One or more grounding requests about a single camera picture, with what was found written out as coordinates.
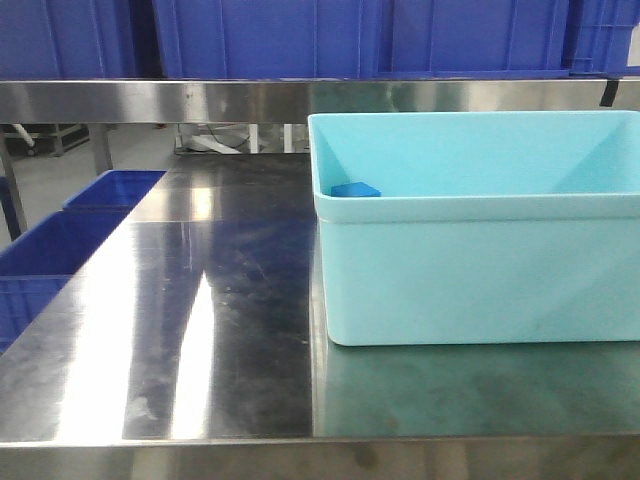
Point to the large blue crate top centre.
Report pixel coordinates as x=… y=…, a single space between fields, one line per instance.
x=361 y=40

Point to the blue crate far left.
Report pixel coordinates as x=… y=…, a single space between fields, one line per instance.
x=114 y=190

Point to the blue crate near left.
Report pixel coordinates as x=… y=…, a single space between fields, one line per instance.
x=36 y=266

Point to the blue cube in tub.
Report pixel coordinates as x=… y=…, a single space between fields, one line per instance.
x=354 y=190

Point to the light blue plastic tub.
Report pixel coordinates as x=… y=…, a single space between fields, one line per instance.
x=491 y=227

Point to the blue crate top right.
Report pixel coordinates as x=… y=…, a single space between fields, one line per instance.
x=598 y=38

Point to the stainless steel upper shelf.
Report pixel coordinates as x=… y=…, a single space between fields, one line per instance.
x=191 y=101

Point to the blue crate top left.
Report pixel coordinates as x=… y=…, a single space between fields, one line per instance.
x=58 y=40

